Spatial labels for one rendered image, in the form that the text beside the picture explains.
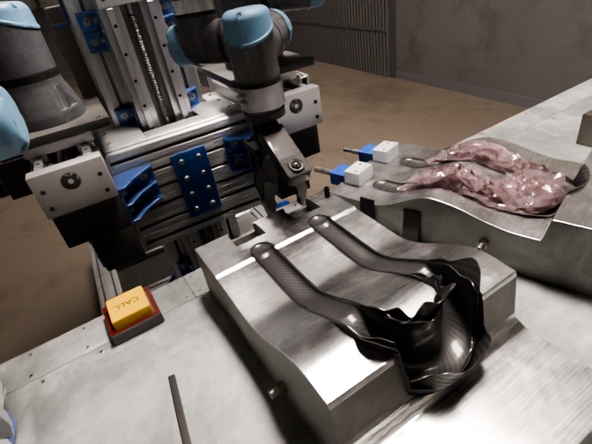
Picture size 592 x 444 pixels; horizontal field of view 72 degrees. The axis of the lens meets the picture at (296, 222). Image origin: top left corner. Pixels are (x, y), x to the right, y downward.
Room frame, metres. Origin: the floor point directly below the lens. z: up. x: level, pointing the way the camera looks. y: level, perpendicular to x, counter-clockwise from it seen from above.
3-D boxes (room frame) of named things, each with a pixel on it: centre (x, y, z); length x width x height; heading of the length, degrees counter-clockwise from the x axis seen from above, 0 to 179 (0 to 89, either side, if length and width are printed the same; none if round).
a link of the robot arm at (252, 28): (0.69, 0.02, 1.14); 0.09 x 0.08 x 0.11; 163
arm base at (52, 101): (0.91, 0.48, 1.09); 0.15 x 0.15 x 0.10
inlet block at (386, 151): (0.84, -0.19, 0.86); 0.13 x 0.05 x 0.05; 44
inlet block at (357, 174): (0.76, -0.11, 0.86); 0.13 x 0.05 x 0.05; 44
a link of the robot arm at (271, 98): (0.69, 0.02, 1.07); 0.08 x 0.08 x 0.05
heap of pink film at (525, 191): (0.61, -0.33, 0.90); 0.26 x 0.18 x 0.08; 44
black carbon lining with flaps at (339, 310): (0.39, -0.06, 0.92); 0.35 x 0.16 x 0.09; 27
